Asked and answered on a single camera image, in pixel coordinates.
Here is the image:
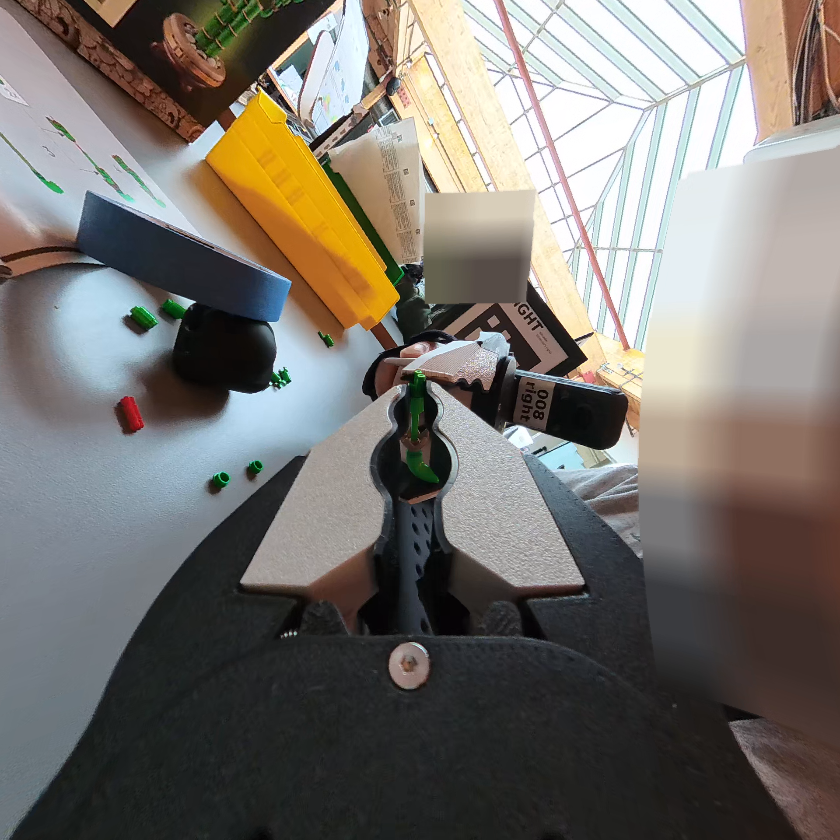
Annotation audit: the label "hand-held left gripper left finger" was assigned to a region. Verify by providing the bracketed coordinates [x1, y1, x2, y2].
[240, 386, 403, 634]

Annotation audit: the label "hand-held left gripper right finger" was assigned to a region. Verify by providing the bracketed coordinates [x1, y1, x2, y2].
[423, 382, 586, 627]

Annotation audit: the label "green lego bamboo stalk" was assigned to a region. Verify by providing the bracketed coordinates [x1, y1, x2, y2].
[406, 369, 441, 487]

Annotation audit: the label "black lego set box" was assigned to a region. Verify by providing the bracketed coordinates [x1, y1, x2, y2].
[13, 0, 342, 144]

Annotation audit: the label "lego instruction booklet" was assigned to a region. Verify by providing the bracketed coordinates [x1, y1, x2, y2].
[0, 0, 201, 280]

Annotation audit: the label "green plastic bin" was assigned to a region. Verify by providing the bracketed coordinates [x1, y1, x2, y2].
[322, 157, 404, 286]

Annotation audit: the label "white paper sheets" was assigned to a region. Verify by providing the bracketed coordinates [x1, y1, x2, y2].
[327, 117, 429, 263]

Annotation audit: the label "red ceiling pipe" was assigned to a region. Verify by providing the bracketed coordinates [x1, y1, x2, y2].
[492, 0, 631, 352]

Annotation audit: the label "black rounded object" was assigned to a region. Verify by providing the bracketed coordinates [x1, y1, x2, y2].
[172, 302, 278, 395]

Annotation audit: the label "yellow plastic bin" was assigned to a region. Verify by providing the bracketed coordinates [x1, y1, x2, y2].
[205, 88, 401, 331]

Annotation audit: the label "blue masking tape roll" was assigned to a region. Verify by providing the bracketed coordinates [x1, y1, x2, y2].
[77, 192, 291, 322]

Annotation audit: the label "white flip chart board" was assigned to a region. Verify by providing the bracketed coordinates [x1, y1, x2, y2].
[297, 13, 371, 139]

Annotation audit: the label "bundle of white cables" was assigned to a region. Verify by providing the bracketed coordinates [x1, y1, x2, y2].
[791, 0, 840, 126]

